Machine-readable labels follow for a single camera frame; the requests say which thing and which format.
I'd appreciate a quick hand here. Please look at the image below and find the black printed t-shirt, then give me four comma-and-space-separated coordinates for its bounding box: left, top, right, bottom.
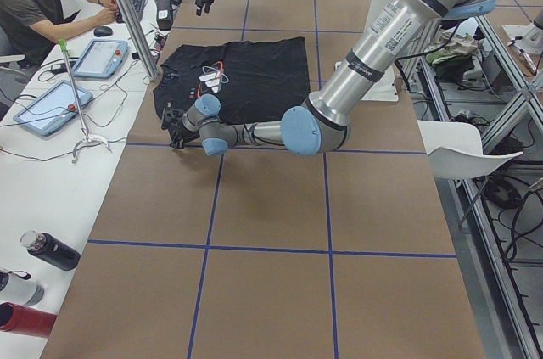
154, 36, 310, 125

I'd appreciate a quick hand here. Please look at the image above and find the right blue teach pendant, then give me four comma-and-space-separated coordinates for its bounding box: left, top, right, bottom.
72, 38, 129, 80

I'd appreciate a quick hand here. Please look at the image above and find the blue teach pendant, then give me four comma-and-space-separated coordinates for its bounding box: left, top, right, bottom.
13, 81, 77, 137
72, 38, 129, 80

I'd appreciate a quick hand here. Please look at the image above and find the black computer mouse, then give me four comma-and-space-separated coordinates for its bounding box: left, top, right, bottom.
93, 25, 113, 37

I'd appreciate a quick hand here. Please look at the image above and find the blue tape line crosswise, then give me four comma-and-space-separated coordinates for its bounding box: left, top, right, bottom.
87, 239, 457, 259

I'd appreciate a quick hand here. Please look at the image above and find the left blue teach pendant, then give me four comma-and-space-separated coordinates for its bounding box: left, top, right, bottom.
13, 81, 77, 137

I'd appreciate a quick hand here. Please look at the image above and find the black drink bottle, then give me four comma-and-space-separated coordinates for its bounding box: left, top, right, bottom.
20, 230, 81, 271

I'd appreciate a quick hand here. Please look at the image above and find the seated man dark shirt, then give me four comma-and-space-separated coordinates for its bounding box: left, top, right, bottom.
1, 0, 119, 66

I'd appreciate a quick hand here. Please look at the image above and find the white drink bottle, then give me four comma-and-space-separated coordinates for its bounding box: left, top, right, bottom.
0, 271, 44, 306

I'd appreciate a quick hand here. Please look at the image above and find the red drink bottle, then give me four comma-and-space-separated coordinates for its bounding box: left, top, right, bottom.
1, 302, 57, 338

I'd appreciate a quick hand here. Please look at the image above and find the green cloth pile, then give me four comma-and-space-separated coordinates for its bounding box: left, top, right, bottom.
425, 32, 479, 66

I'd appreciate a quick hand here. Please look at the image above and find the white plastic chair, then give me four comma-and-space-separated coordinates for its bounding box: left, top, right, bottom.
417, 119, 524, 228

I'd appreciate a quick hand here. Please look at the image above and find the green handled reacher grabber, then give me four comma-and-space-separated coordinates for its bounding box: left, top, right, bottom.
59, 39, 111, 165

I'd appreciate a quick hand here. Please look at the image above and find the aluminium frame post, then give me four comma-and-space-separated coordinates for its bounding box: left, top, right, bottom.
115, 0, 158, 81

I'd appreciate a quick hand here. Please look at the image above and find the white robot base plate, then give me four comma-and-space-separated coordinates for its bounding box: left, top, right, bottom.
333, 0, 400, 102

